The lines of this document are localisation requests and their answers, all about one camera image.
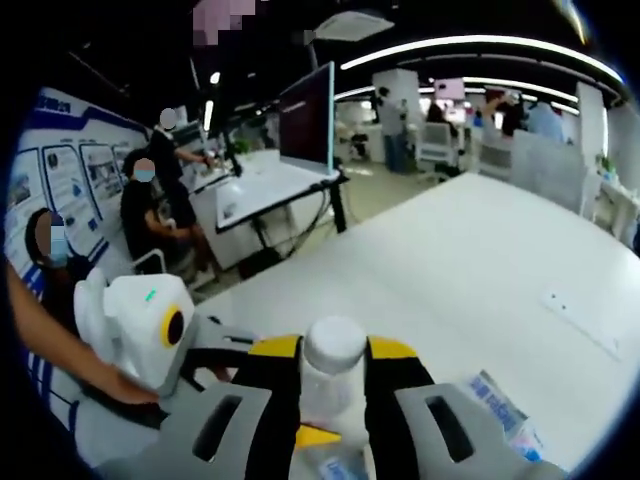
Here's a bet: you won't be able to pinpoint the ceiling air conditioner unit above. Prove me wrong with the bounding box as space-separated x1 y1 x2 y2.
319 12 396 44

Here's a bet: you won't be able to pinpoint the white office chair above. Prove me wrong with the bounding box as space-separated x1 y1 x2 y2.
417 122 464 169

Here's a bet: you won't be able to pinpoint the black stand legs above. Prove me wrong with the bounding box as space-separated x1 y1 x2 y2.
309 178 351 235

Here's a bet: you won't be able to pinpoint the blue tissue packet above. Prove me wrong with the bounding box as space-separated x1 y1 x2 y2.
459 369 547 464

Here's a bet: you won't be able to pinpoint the grey partition panel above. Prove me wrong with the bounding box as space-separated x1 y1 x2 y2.
509 129 586 211

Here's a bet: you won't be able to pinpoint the clear plastic water bottle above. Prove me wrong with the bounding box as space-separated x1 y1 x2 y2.
298 315 370 451

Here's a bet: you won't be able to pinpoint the tilted white display table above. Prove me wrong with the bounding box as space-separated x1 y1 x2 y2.
214 162 349 234

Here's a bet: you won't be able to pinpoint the large dark monitor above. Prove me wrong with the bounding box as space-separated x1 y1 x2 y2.
277 61 341 180

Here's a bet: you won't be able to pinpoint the curved ceiling light strip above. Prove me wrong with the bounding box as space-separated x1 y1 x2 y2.
339 34 626 84

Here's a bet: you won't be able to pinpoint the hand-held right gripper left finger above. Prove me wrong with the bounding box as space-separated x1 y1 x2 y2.
94 333 305 480

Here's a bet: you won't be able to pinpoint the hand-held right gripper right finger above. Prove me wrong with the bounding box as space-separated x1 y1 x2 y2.
363 335 566 480

